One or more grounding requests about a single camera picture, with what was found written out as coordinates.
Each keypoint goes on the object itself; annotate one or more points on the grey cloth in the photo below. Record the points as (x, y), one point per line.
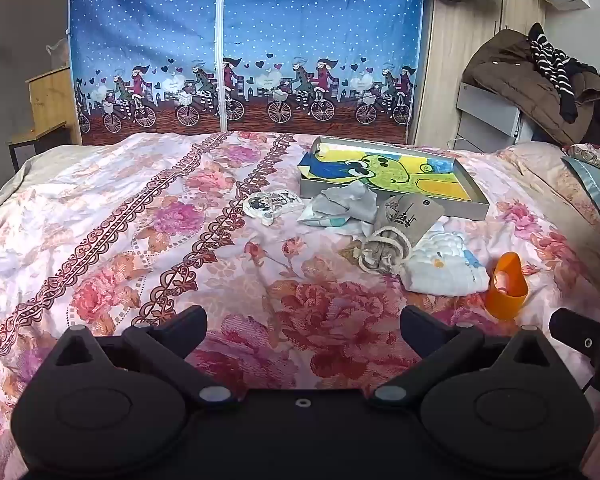
(345, 200)

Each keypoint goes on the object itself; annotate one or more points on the light wooden wardrobe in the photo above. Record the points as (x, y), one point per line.
(445, 60)

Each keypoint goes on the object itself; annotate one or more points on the dark wooden side table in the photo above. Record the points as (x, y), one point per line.
(35, 135)

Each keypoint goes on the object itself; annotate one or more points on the blue pillow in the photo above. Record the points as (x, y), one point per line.
(595, 180)

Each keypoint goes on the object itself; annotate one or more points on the brown padded jacket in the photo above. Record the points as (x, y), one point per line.
(510, 75)

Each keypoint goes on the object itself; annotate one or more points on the grey white box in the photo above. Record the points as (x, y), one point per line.
(485, 110)

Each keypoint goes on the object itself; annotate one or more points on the cartoon printed pouch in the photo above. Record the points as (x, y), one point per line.
(272, 202)

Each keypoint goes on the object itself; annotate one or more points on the light wooden cabinet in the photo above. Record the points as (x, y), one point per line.
(50, 100)

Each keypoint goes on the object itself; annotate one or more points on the black white striped garment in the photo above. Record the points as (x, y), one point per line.
(550, 60)

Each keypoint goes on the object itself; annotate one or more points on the grey metal tray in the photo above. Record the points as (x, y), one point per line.
(467, 210)

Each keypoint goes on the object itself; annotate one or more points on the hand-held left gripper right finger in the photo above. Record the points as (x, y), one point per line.
(414, 322)

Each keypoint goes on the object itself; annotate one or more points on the blue printed fabric wardrobe cover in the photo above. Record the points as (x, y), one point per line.
(305, 20)

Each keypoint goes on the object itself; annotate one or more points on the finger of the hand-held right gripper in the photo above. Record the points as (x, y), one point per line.
(575, 331)

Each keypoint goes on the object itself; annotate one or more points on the white and teal garment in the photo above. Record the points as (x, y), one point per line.
(320, 219)

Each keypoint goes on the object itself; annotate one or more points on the white quilted cloth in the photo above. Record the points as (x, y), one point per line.
(440, 265)

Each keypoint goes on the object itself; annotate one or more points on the floral pillow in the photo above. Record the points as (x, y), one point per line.
(597, 152)

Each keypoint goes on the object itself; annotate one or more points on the white tissue sheet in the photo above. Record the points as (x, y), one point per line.
(360, 230)

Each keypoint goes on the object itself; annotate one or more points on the orange cup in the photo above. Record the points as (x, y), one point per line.
(505, 305)

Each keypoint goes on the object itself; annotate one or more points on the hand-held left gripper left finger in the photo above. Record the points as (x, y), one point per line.
(190, 321)

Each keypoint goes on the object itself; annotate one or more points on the clear plastic bag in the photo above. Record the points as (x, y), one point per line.
(57, 52)

